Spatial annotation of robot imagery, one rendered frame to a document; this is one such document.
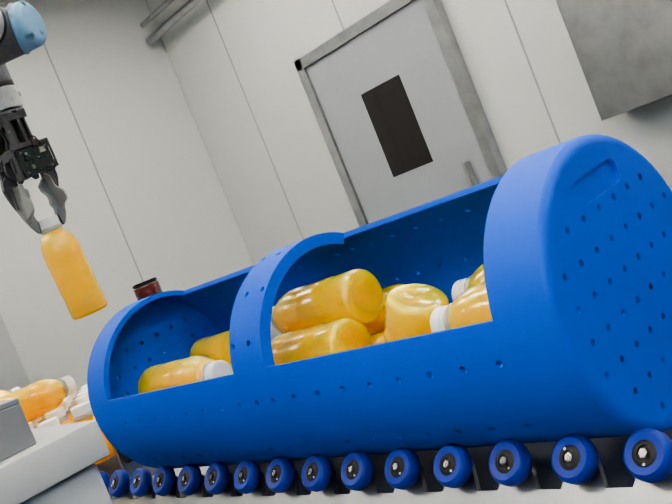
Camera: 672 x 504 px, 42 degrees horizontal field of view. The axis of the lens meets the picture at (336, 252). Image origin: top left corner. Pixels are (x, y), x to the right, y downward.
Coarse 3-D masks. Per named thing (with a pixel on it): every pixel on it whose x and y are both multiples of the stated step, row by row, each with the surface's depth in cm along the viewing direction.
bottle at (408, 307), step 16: (400, 288) 95; (416, 288) 96; (432, 288) 95; (400, 304) 92; (416, 304) 93; (432, 304) 92; (448, 304) 93; (400, 320) 92; (416, 320) 91; (384, 336) 96; (400, 336) 93
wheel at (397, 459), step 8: (400, 448) 96; (392, 456) 96; (400, 456) 95; (408, 456) 94; (416, 456) 95; (392, 464) 96; (400, 464) 95; (408, 464) 94; (416, 464) 94; (384, 472) 97; (392, 472) 95; (400, 472) 94; (408, 472) 94; (416, 472) 94; (392, 480) 95; (400, 480) 94; (408, 480) 94; (416, 480) 94; (400, 488) 94
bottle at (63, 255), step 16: (48, 240) 154; (64, 240) 154; (48, 256) 154; (64, 256) 154; (80, 256) 156; (64, 272) 154; (80, 272) 155; (64, 288) 155; (80, 288) 155; (96, 288) 157; (80, 304) 155; (96, 304) 156
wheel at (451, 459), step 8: (448, 448) 90; (456, 448) 89; (464, 448) 90; (440, 456) 91; (448, 456) 90; (456, 456) 89; (464, 456) 89; (440, 464) 90; (448, 464) 89; (456, 464) 89; (464, 464) 88; (472, 464) 89; (440, 472) 90; (448, 472) 89; (456, 472) 88; (464, 472) 88; (440, 480) 90; (448, 480) 89; (456, 480) 88; (464, 480) 88
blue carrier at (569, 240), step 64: (512, 192) 78; (576, 192) 78; (640, 192) 84; (320, 256) 121; (384, 256) 117; (448, 256) 111; (512, 256) 74; (576, 256) 75; (640, 256) 82; (128, 320) 141; (192, 320) 149; (256, 320) 102; (512, 320) 74; (576, 320) 72; (640, 320) 79; (128, 384) 139; (192, 384) 112; (256, 384) 102; (320, 384) 94; (384, 384) 87; (448, 384) 82; (512, 384) 77; (576, 384) 72; (640, 384) 77; (128, 448) 133; (192, 448) 121; (256, 448) 112; (320, 448) 104; (384, 448) 98
